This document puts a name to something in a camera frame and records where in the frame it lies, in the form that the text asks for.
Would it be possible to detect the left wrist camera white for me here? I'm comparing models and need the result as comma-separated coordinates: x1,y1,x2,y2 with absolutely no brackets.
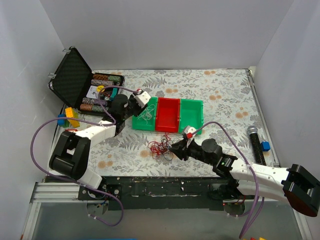
134,90,152,108

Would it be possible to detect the yellow poker dealer chip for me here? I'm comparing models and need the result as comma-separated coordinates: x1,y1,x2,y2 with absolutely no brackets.
96,85,104,92

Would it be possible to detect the yellow toy brick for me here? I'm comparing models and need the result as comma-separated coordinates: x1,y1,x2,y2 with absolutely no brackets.
65,107,80,128

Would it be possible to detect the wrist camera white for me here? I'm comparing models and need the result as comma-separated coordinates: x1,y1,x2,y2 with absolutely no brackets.
134,90,152,108
182,125,196,139

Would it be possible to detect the red white toy brick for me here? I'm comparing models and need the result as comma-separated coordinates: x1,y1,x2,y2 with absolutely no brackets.
64,129,78,133

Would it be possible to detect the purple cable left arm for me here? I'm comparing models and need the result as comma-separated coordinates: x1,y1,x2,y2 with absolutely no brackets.
30,86,141,227

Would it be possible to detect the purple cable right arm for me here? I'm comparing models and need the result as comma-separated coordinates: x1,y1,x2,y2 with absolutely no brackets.
189,121,265,239

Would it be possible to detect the black poker chip case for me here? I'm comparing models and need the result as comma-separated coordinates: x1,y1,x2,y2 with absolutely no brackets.
48,46,125,116

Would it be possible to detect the white wire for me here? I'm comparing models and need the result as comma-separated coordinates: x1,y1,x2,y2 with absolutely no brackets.
136,103,156,125

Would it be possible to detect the green toy brick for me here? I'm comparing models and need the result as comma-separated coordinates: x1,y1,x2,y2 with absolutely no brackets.
62,120,70,128

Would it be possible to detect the red wire tangle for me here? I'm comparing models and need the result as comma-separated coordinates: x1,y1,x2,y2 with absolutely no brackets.
147,133,173,159

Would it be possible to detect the green plastic bin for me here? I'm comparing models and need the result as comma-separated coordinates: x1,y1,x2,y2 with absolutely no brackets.
132,97,158,131
178,99,204,133

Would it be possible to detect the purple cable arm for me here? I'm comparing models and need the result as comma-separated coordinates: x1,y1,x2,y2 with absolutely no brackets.
189,121,265,239
30,86,141,227

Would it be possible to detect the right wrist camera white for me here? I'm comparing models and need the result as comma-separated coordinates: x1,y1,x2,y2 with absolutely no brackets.
182,125,196,139

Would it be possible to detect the black microphone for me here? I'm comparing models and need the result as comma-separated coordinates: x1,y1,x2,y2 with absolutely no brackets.
246,125,267,166

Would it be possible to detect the red plastic bin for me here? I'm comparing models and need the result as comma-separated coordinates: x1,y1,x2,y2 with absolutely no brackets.
155,97,181,133

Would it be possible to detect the small blue toy brick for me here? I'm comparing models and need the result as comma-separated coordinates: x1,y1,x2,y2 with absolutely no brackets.
260,141,271,152

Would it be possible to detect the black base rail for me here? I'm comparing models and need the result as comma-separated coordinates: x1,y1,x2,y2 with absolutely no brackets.
78,176,254,211

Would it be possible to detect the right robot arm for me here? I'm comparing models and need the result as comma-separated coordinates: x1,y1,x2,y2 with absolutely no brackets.
169,138,320,217

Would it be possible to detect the green plastic bin left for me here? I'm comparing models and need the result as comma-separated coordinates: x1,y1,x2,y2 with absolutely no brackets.
132,97,158,131

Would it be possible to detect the green plastic bin right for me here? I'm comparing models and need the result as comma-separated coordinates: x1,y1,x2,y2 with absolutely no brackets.
178,99,204,133

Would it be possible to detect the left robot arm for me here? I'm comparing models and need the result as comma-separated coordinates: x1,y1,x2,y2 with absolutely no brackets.
49,91,151,200

